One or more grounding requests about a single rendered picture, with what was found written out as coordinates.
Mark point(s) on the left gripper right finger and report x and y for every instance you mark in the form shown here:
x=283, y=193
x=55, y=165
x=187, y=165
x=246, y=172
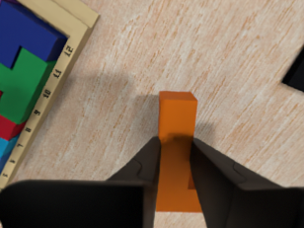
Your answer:
x=232, y=196

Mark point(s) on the orange puzzle piece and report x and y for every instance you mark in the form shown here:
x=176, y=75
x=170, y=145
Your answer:
x=176, y=122

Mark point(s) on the red puzzle piece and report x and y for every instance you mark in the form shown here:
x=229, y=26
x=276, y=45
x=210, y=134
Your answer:
x=9, y=129

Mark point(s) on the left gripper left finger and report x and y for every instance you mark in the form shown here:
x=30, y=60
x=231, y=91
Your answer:
x=113, y=203

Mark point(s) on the wooden puzzle board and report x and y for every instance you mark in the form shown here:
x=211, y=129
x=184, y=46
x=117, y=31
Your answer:
x=75, y=20

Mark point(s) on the green puzzle piece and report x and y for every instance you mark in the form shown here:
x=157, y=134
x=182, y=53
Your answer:
x=22, y=85

